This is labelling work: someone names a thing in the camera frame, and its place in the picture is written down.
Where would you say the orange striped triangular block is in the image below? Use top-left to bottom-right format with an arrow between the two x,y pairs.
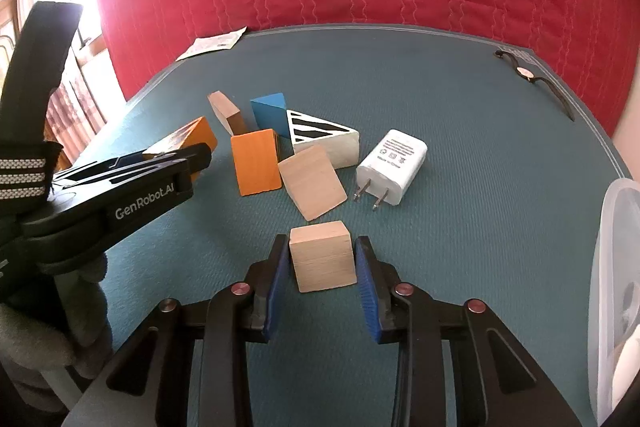
142,116 -> 218,159

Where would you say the natural wood cube block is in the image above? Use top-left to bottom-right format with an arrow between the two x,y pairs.
290,221 -> 357,294

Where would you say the natural wood wedge block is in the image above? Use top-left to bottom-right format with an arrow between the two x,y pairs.
278,145 -> 347,222

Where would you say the white USB wall charger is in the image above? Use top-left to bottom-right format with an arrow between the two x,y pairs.
352,129 -> 428,210

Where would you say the grey gloved left hand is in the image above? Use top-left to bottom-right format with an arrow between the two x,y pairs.
1,255 -> 113,379

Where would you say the brown wooden block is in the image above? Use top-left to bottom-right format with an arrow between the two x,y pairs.
207,91 -> 247,135

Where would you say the orange rectangular wooden block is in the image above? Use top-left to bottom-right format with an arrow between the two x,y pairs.
230,129 -> 282,196

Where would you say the blue triangular block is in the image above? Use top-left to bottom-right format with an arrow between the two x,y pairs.
250,92 -> 290,139

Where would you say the white paper card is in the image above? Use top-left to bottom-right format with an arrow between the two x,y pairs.
176,27 -> 247,62

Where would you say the white zebra triangular block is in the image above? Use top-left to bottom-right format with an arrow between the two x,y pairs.
286,109 -> 360,169

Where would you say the clear plastic bowl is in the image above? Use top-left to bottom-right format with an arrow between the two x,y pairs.
588,178 -> 639,425

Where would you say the black striped wrist strap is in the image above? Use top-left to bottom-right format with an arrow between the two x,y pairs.
0,0 -> 84,216

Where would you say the black strap wristwatch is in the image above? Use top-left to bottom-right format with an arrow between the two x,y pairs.
494,50 -> 575,121

